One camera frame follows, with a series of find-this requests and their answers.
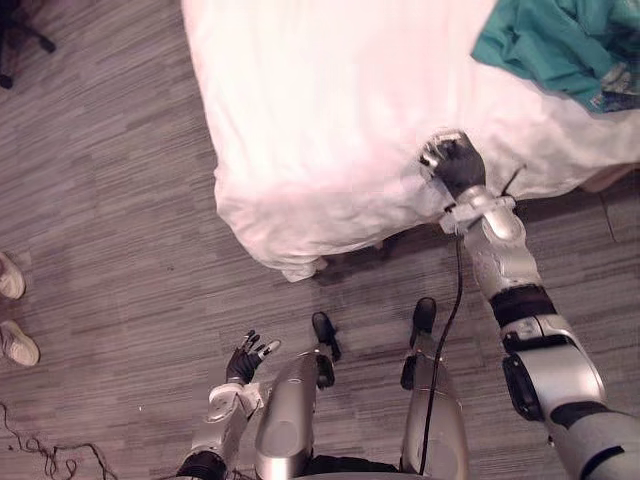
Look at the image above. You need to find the wooden bed frame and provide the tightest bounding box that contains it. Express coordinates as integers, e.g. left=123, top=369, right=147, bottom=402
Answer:
left=581, top=162, right=640, bottom=195

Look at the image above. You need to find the dark left robot foot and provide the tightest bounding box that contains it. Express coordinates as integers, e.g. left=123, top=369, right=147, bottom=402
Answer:
left=310, top=310, right=343, bottom=362

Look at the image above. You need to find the black robot waist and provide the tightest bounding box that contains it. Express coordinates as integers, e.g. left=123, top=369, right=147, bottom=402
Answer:
left=302, top=451, right=404, bottom=477

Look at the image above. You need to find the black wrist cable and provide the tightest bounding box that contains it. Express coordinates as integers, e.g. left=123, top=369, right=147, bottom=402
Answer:
left=417, top=166, right=527, bottom=476

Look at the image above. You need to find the teal cloth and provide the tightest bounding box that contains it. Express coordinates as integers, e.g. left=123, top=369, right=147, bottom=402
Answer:
left=471, top=0, right=640, bottom=117

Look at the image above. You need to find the dark right robot foot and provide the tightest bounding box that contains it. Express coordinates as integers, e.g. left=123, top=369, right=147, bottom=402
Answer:
left=408, top=296, right=438, bottom=350

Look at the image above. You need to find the silver robot leg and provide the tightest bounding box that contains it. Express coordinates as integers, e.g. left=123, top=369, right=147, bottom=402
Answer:
left=253, top=349, right=337, bottom=480
left=398, top=333, right=470, bottom=477

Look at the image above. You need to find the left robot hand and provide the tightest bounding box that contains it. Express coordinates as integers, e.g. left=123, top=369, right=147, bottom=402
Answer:
left=224, top=328, right=283, bottom=387

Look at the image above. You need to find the white bed sheet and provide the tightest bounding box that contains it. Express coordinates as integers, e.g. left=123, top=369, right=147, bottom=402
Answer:
left=180, top=0, right=640, bottom=284

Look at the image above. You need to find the silver right robot leg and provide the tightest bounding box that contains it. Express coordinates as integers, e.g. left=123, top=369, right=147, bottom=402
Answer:
left=398, top=333, right=470, bottom=477

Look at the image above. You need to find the person's white shoe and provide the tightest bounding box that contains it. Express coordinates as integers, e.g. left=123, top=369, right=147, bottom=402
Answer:
left=0, top=251, right=27, bottom=301
left=0, top=319, right=41, bottom=368

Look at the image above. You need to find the black office chair base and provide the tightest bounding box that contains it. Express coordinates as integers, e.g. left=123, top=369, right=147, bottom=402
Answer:
left=0, top=0, right=57, bottom=91

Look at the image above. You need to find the silver left robot leg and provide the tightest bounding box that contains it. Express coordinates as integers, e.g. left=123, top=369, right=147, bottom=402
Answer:
left=253, top=349, right=337, bottom=480

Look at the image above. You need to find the dark robot foot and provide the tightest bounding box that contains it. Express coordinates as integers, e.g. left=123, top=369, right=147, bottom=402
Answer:
left=310, top=310, right=343, bottom=362
left=408, top=296, right=438, bottom=350

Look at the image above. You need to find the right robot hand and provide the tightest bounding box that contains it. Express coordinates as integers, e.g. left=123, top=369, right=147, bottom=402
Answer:
left=416, top=128, right=488, bottom=195

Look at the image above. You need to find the thin floor cable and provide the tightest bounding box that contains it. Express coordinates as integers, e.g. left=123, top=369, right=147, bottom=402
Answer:
left=0, top=399, right=120, bottom=480

